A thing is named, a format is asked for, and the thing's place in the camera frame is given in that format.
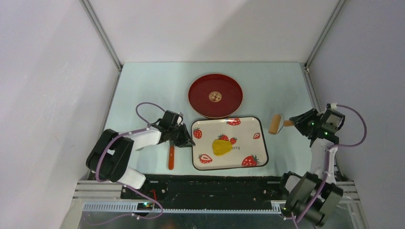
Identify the aluminium frame rail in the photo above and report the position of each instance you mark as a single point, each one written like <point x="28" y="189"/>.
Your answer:
<point x="117" y="198"/>

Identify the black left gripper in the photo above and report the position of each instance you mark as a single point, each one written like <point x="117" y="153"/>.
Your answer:
<point x="185" y="140"/>

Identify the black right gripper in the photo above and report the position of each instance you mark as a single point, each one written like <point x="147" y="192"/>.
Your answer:
<point x="299" y="120"/>

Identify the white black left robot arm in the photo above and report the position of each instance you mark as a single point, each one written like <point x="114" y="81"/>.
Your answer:
<point x="110" y="156"/>

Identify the wooden dough roller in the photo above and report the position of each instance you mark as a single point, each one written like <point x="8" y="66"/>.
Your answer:
<point x="277" y="123"/>

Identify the yellow dough piece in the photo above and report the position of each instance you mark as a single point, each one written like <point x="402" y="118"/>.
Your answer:
<point x="221" y="147"/>

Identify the red round tray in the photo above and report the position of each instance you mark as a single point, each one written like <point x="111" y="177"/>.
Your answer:
<point x="215" y="95"/>

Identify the white strawberry rectangular tray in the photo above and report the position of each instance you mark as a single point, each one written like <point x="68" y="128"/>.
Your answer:
<point x="245" y="134"/>

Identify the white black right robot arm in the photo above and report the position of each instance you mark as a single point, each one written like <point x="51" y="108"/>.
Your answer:
<point x="315" y="195"/>

